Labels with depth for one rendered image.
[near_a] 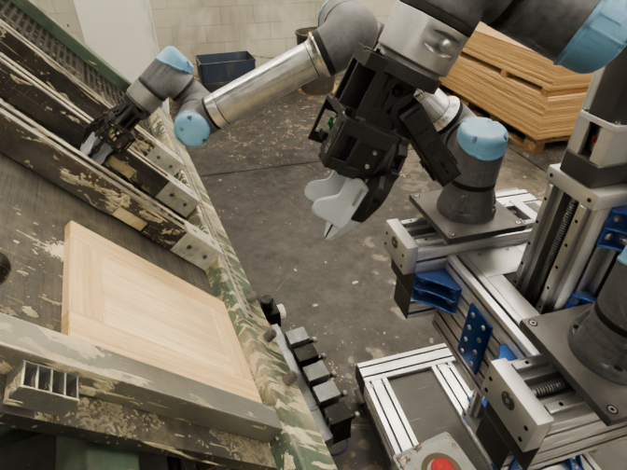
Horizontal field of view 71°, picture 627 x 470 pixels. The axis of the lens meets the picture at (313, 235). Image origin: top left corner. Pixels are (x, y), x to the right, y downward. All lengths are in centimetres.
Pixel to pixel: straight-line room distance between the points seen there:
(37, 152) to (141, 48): 368
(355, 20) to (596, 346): 74
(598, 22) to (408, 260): 81
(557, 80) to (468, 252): 298
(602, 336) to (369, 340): 146
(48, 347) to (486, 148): 93
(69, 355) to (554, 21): 63
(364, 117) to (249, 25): 569
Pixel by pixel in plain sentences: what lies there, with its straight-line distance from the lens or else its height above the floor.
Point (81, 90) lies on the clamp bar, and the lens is 160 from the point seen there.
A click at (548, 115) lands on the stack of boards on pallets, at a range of 420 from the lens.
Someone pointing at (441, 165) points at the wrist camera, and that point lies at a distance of 50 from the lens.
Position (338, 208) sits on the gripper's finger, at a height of 142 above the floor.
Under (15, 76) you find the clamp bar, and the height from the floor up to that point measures 137.
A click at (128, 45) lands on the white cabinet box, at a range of 467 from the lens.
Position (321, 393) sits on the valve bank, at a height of 76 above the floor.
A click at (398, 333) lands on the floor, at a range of 227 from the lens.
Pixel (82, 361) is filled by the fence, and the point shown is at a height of 122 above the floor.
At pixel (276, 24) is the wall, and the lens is 617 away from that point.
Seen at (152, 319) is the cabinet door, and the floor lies 108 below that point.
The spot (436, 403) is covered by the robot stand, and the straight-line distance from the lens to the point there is 180.
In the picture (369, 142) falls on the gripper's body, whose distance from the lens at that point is 44.
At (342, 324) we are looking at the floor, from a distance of 227.
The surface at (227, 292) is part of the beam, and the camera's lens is 114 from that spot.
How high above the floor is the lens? 167
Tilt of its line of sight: 36 degrees down
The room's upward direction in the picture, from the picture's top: straight up
